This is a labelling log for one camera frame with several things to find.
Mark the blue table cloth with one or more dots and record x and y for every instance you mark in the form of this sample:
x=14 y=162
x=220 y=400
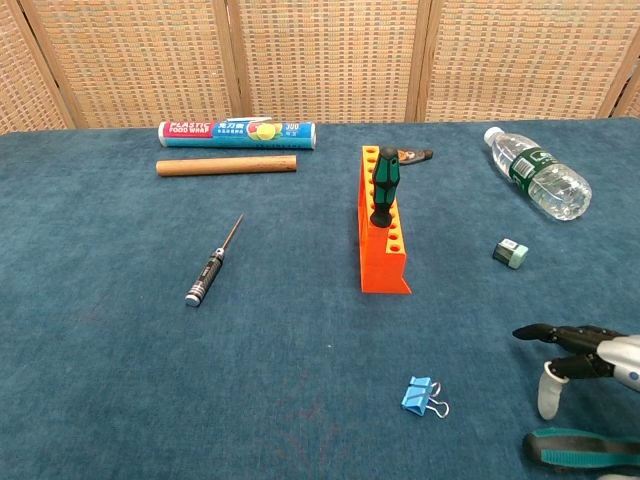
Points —
x=275 y=360

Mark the green black thin screwdriver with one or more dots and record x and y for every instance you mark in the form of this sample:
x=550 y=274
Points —
x=386 y=185

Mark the woven bamboo folding screen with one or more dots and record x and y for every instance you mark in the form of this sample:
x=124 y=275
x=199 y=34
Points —
x=325 y=60

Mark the teal-handled tool grip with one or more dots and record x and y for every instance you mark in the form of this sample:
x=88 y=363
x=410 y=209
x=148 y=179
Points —
x=575 y=450

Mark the plastic food wrap box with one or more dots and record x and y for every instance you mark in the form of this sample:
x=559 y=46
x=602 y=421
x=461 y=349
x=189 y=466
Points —
x=235 y=134

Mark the black orange tape measure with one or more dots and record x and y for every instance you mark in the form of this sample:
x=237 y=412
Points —
x=417 y=157

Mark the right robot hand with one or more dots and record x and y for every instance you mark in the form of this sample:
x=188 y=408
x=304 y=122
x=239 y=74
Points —
x=590 y=357

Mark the black precision screwdriver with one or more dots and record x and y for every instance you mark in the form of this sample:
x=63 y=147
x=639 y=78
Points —
x=205 y=275

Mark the wooden rolling pin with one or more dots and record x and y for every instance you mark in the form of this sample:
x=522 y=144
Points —
x=225 y=166

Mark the orange tool holder block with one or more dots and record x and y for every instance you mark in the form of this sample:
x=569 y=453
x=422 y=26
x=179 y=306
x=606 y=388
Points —
x=377 y=265

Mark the clear plastic water bottle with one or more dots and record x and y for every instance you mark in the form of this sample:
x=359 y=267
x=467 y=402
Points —
x=540 y=175

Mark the blue binder clip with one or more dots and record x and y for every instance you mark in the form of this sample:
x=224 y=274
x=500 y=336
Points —
x=415 y=396

